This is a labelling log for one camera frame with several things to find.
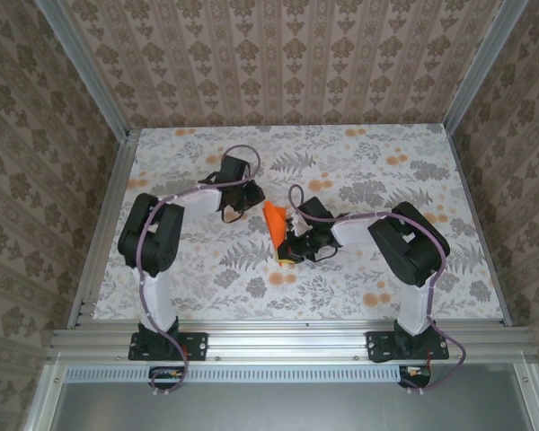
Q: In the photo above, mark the orange paper sheet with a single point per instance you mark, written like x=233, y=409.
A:
x=276, y=224

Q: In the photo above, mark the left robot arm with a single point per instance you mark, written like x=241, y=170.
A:
x=157, y=301

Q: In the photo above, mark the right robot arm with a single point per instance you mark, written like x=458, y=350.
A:
x=413, y=310

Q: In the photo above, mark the grey metal sheet panel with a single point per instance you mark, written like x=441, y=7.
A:
x=287, y=408

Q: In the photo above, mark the aluminium front beam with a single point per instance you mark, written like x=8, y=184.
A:
x=287, y=343

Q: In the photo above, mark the floral printed tablecloth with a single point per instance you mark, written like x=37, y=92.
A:
x=386, y=143

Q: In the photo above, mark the black connector board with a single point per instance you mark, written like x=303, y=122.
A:
x=415, y=375
x=166, y=375

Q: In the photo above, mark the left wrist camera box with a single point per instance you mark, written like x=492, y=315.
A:
x=232, y=169

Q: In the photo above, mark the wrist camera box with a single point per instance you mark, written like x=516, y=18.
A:
x=313, y=210
x=232, y=169

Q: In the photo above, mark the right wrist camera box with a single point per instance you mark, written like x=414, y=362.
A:
x=313, y=210

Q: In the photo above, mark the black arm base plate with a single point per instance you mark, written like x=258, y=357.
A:
x=197, y=345
x=377, y=345

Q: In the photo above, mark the aluminium side rail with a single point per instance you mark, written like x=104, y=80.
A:
x=113, y=188
x=479, y=224

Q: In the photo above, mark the aluminium corner post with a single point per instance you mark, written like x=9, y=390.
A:
x=480, y=58
x=85, y=67

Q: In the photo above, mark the aluminium lower frame rail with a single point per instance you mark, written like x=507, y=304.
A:
x=42, y=395
x=532, y=395

